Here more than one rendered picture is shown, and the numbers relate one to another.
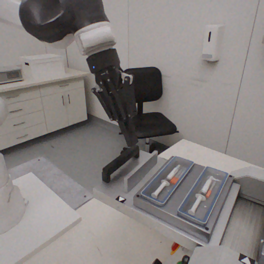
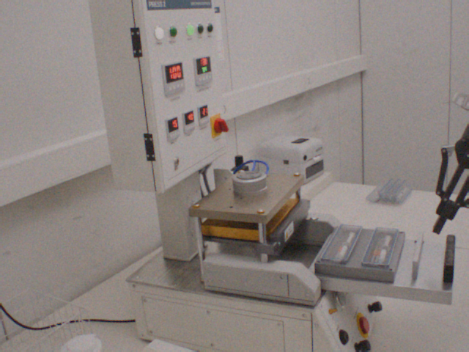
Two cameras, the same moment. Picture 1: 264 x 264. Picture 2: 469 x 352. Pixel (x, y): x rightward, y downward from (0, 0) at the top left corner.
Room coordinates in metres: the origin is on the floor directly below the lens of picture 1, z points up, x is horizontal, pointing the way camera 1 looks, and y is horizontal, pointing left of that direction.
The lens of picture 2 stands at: (1.35, -0.55, 1.49)
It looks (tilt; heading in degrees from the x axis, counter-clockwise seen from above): 17 degrees down; 172
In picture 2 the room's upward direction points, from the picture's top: 5 degrees counter-clockwise
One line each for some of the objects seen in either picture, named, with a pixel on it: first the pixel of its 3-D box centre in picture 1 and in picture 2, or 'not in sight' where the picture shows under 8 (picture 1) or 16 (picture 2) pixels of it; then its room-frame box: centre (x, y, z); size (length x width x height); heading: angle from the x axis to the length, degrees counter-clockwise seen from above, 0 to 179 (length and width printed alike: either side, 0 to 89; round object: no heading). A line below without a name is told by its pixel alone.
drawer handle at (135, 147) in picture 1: (122, 161); (449, 257); (0.51, 0.02, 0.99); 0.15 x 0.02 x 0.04; 146
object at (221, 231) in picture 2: not in sight; (253, 207); (0.26, -0.34, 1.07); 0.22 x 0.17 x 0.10; 146
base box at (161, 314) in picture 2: not in sight; (263, 290); (0.25, -0.33, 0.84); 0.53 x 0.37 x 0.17; 56
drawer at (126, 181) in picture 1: (167, 185); (383, 258); (0.44, -0.09, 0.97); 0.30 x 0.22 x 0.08; 56
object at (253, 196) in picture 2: not in sight; (242, 196); (0.23, -0.36, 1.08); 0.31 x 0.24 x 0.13; 146
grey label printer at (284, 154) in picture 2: not in sight; (292, 158); (-0.75, 0.05, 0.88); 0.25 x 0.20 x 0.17; 41
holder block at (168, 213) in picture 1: (186, 189); (362, 251); (0.41, -0.13, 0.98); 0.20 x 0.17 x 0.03; 146
